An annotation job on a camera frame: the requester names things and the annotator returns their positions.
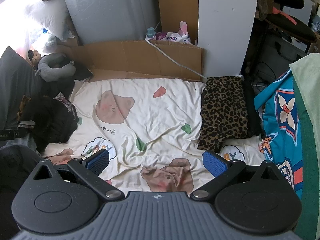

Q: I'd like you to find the white cabinet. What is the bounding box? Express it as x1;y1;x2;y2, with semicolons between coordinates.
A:
299;0;316;25

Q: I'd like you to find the brown patterned paper bag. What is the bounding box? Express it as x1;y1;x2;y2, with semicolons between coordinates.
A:
256;0;269;20

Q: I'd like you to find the grey bag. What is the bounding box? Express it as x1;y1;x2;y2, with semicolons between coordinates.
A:
260;34;310;80

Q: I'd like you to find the black puffy jacket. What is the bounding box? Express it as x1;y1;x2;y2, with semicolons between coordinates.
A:
19;96;78;155

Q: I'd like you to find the blue printed garment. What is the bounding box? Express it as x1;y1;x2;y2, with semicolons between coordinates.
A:
254;69;304;200

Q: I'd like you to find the grey washing machine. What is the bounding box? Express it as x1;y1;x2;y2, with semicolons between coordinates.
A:
58;0;162;46

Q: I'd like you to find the leopard print folded garment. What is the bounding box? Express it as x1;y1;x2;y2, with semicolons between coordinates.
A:
197;76;250;153

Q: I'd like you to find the black round chair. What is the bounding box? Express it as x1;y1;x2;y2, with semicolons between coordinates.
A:
255;0;317;63

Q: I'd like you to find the bear printed white bed sheet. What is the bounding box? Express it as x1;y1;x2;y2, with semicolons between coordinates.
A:
42;78;269;194

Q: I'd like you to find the white cable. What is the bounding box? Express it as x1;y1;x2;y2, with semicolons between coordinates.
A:
145;17;208;80

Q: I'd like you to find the purple white tissue packet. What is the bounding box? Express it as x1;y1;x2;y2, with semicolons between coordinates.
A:
155;31;192;44

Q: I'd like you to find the tall cardboard box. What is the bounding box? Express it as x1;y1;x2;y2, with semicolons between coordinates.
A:
154;0;200;45

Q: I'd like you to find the green towel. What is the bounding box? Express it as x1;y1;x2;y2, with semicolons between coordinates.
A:
289;53;320;240

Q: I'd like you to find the pink strap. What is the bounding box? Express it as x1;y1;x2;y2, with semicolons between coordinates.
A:
272;6;297;25

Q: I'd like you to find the clear plastic bag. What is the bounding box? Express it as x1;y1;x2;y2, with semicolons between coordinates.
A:
32;27;61;53

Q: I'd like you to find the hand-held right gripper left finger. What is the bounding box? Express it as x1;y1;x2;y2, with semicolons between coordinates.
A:
32;148;125;202

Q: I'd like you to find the white pillow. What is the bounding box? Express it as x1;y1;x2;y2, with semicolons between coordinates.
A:
24;0;72;43

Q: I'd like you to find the brown fuzzy cloth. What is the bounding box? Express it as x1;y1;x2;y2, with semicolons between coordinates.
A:
20;94;33;120

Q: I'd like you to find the black folded cloth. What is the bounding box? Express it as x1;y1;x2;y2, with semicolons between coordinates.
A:
243;80;262;138

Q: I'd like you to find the grey neck pillow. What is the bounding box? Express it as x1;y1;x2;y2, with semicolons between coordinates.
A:
35;53;75;82

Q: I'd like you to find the small plush doll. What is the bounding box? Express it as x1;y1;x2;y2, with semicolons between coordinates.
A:
27;50;42;68

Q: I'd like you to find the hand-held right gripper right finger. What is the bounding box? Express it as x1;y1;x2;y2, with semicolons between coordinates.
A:
190;151;282;202

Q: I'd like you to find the dark grey pillow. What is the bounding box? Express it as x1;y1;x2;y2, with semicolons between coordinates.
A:
0;45;43;130

